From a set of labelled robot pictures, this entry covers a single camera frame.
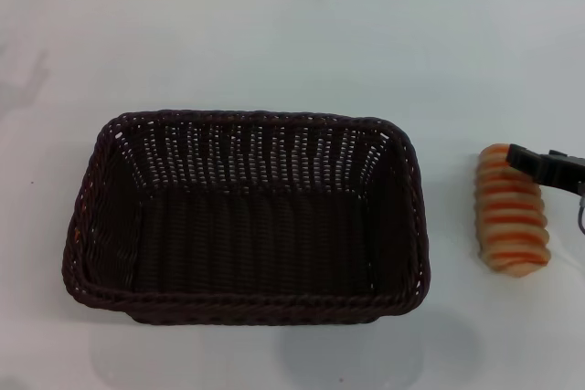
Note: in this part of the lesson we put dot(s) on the orange striped bread roll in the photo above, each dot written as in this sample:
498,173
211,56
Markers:
507,221

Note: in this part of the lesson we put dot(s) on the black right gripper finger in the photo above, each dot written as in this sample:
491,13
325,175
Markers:
525,164

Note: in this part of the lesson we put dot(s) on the dark brown wicker basket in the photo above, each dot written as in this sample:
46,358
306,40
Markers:
256,225

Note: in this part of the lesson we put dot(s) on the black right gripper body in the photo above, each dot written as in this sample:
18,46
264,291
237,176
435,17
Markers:
564,173

